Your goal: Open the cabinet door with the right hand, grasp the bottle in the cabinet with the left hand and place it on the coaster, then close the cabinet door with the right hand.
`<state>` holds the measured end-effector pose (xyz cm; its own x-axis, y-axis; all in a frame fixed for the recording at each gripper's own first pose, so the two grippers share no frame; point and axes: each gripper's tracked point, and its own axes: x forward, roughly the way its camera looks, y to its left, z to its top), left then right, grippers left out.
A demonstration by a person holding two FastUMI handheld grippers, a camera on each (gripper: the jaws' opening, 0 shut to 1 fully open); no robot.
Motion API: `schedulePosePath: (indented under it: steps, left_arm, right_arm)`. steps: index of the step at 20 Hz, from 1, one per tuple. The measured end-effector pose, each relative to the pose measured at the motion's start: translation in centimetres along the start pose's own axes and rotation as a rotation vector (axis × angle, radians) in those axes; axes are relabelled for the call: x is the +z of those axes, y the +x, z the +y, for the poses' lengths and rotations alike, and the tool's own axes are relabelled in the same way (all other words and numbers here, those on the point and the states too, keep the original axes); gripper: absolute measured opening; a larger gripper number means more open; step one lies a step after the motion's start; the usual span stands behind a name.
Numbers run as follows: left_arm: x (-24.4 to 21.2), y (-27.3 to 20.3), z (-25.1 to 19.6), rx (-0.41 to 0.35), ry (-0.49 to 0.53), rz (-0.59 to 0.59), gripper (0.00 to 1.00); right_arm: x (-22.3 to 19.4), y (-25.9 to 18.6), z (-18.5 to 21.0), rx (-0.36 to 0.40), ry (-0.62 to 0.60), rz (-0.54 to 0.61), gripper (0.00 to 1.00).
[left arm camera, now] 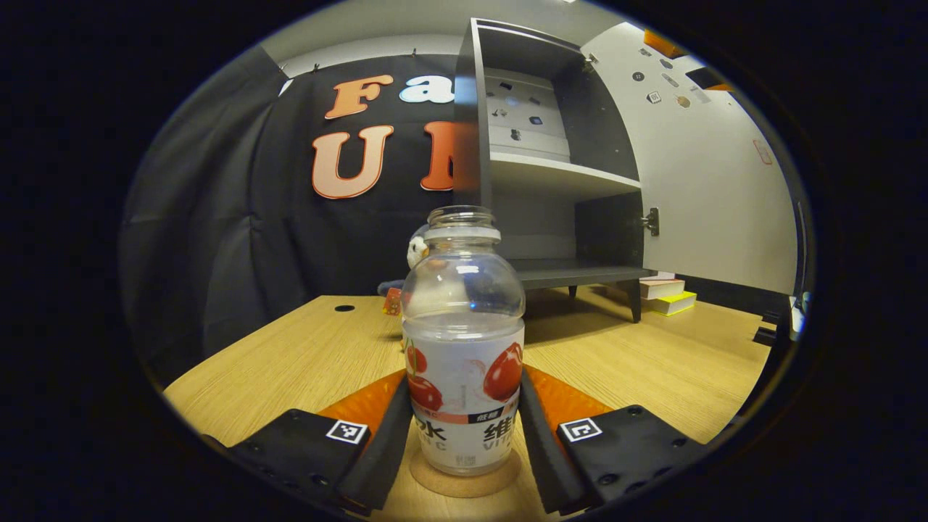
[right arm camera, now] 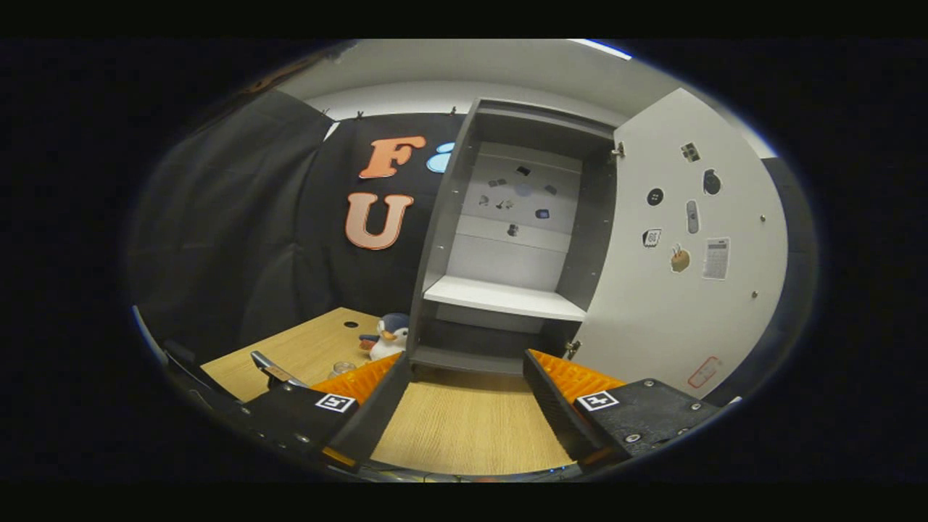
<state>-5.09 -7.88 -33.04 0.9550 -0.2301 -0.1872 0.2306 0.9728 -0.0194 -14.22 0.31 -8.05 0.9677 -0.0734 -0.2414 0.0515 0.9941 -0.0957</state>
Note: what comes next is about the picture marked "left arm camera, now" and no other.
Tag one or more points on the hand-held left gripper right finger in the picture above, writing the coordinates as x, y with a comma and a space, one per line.
544, 457

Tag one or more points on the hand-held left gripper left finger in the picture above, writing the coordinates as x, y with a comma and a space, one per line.
384, 457

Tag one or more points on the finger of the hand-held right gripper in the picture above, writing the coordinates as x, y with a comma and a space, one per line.
709, 80
663, 43

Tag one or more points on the round brown coaster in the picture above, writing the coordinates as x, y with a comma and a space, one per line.
464, 486

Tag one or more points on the grey cabinet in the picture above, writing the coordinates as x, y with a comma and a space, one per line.
602, 130

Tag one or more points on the white cabinet door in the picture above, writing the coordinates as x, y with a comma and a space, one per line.
710, 203

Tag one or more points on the clear bottle red label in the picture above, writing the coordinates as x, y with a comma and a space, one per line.
464, 341

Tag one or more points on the metal cabinet hinge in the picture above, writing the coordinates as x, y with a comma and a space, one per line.
652, 222
591, 61

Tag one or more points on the white cabinet shelf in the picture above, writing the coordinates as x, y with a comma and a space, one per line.
551, 174

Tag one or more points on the yellow book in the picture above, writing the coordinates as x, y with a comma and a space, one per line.
674, 303

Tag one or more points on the white book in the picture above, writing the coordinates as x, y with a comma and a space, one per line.
661, 287

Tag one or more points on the penguin plush toy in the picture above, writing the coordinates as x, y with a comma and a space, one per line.
416, 252

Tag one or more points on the black backdrop cloth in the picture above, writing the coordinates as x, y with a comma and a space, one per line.
239, 217

